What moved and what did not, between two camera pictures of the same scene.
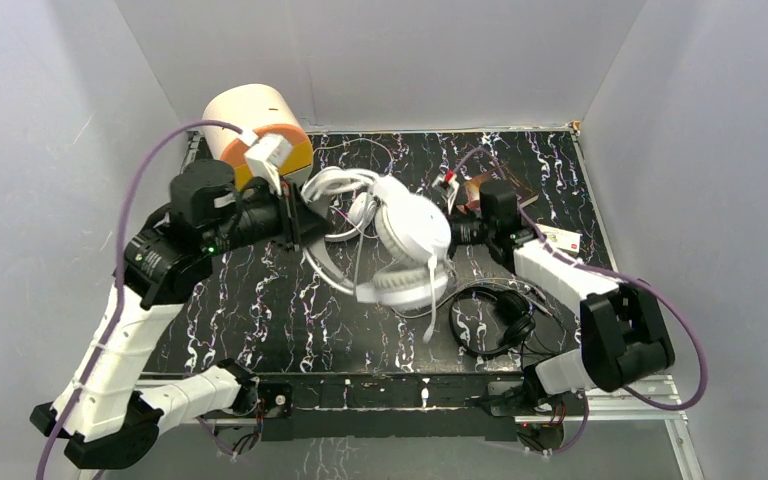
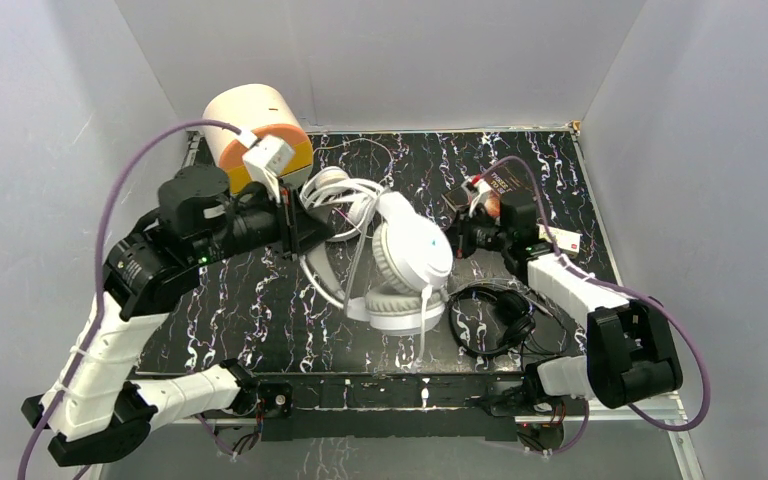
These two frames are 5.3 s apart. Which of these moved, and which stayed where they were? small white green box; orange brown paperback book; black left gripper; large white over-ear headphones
Moved: large white over-ear headphones
Stayed: black left gripper; small white green box; orange brown paperback book
